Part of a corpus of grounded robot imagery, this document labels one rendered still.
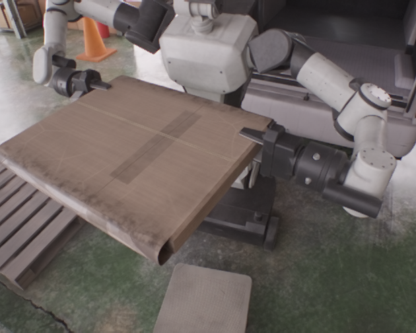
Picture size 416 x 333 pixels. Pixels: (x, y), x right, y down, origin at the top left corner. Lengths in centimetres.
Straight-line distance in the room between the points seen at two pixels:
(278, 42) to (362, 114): 27
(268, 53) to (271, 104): 130
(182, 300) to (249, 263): 50
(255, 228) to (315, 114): 84
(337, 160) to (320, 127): 156
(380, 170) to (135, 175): 42
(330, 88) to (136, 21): 61
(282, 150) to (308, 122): 155
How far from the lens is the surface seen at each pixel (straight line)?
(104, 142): 67
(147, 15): 105
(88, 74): 90
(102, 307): 182
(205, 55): 89
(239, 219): 178
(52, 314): 191
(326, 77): 83
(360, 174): 58
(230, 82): 92
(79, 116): 79
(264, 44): 87
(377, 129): 73
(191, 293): 154
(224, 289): 154
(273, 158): 62
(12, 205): 237
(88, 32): 453
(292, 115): 214
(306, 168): 58
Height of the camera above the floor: 158
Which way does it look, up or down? 42 degrees down
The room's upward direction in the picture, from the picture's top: 3 degrees counter-clockwise
